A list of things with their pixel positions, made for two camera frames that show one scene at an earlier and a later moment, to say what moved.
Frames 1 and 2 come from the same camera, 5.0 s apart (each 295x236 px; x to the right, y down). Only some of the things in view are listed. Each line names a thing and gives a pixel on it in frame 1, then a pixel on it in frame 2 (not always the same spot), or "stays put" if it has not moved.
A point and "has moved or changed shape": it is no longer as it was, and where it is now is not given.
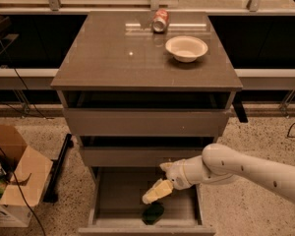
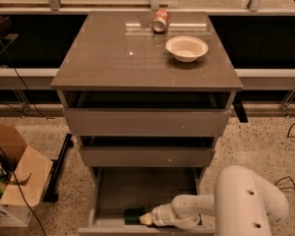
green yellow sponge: [151, 213] has moved or changed shape
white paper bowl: [186, 48] stays put
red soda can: [160, 20] stays put
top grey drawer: [146, 122] stays put
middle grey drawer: [137, 156] stays put
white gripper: [176, 175] to [159, 216]
